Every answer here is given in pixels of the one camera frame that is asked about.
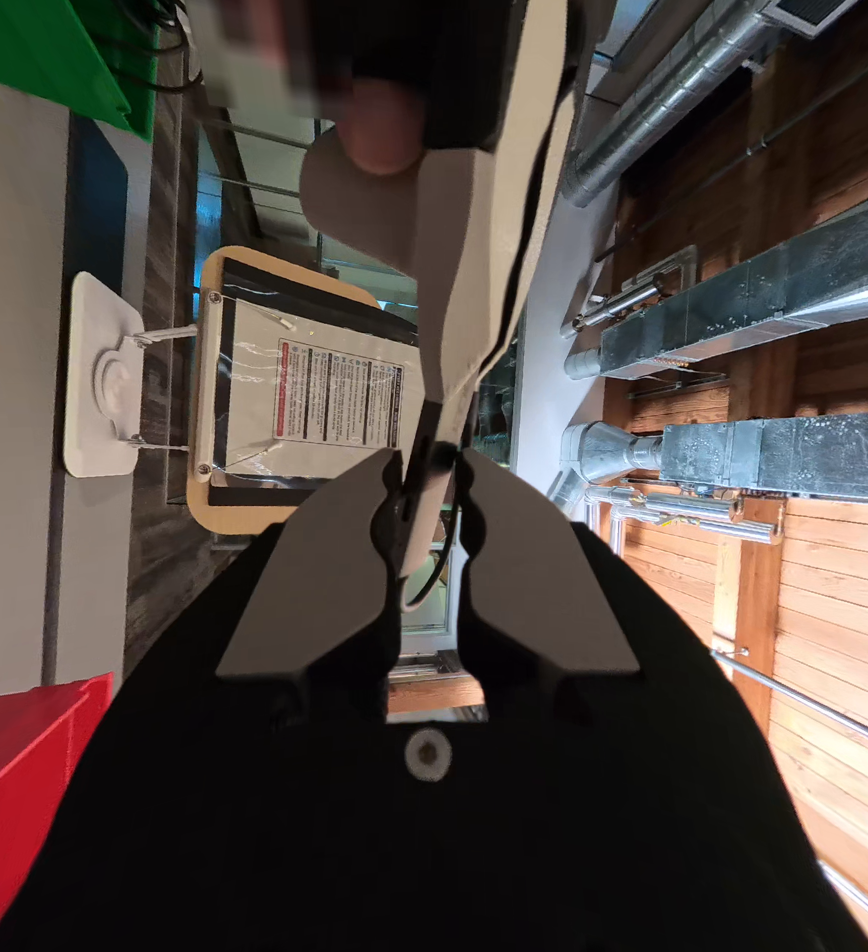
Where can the small silver pipe loop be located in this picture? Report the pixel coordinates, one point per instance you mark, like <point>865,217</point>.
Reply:
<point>627,297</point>

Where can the red plastic bin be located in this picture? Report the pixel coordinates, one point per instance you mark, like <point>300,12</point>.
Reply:
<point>10,781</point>

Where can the green plastic bin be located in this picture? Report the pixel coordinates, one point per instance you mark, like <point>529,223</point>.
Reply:
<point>47,44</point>

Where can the person's left hand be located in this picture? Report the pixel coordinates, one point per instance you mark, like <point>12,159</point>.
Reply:
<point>382,130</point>

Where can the round spiral metal duct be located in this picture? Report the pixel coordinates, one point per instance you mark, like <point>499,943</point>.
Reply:
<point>650,104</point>

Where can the black ceiling pipe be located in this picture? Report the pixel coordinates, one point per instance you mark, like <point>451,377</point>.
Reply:
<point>754,149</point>

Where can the cluster of silver insulated pipes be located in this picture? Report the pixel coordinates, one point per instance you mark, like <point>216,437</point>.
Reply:
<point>687,509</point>

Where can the grey usb hub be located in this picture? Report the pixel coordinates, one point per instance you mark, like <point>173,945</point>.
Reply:
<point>426,535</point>

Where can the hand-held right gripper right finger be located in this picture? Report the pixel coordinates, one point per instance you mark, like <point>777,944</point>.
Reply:
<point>545,595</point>

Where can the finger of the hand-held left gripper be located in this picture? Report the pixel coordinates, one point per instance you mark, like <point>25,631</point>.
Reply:
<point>525,312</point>
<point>471,297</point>

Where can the thin metal ceiling pipe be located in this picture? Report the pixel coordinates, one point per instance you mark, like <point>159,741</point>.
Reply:
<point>813,703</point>
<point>865,904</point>

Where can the rectangular duct with cone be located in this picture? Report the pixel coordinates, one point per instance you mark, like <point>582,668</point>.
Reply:
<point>776,454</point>

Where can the rectangular metal duct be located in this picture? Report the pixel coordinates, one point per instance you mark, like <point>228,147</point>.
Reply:
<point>739,312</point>

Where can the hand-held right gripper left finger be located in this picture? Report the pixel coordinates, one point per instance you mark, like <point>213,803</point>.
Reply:
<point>315,580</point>

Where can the white board stand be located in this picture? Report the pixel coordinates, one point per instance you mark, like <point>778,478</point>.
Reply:
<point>99,416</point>

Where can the white air vent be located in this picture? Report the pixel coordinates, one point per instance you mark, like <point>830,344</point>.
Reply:
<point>813,15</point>

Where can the wooden instruction board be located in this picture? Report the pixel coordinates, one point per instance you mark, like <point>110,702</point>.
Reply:
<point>270,387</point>

